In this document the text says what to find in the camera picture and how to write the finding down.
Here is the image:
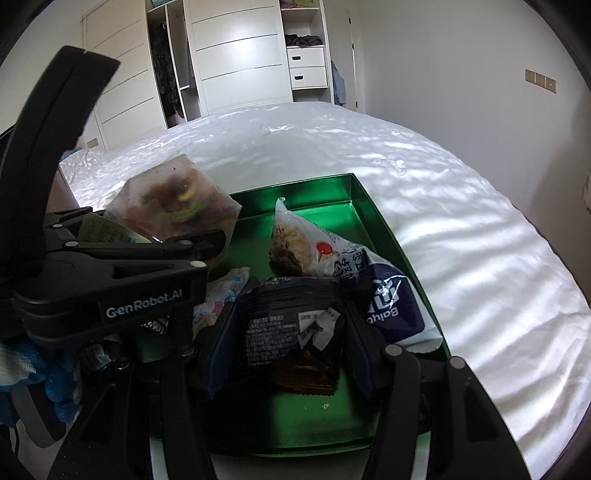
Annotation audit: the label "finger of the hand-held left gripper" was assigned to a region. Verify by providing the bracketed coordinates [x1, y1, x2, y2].
[43, 207, 96, 241]
[62, 229, 228, 280]

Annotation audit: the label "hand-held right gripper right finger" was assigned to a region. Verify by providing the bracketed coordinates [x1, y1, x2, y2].
[348, 314, 532, 480]

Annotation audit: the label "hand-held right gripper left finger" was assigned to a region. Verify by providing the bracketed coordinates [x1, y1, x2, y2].
[46, 302, 238, 480]

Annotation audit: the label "clear pink candy packet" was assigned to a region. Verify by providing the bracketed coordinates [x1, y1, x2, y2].
[191, 267, 252, 328]

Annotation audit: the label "clear dried fruit bag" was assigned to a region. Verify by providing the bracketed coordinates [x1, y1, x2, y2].
[78, 154, 243, 252]

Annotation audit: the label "blue and white milk packet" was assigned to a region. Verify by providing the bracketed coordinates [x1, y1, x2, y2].
[332, 247, 444, 354]

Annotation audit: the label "black snack packet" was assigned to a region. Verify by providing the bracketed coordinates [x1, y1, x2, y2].
[235, 276, 354, 398]

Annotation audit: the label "white cereal snack packet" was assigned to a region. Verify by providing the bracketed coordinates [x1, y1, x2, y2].
[269, 198, 365, 278]

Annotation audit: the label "green tray box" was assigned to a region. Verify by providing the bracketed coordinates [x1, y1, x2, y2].
[134, 173, 451, 457]

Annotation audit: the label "person's left hand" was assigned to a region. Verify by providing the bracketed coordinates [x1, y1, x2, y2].
[0, 342, 112, 425]

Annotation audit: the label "brown and black kettle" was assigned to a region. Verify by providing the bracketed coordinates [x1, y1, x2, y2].
[0, 45, 122, 287]

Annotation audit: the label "white bed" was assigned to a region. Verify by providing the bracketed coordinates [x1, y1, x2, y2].
[58, 102, 591, 480]

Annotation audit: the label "dark hanging clothes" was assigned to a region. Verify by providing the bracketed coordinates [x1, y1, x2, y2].
[151, 23, 178, 118]

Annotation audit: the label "white wardrobe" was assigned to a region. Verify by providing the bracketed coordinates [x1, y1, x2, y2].
[83, 0, 333, 130]

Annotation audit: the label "blue hanging garment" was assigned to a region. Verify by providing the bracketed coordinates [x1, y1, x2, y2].
[330, 60, 347, 106]

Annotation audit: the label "white door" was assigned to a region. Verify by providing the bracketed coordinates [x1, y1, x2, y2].
[348, 14, 365, 112]

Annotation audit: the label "wall switch panel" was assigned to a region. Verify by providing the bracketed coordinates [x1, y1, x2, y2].
[525, 69, 558, 92]

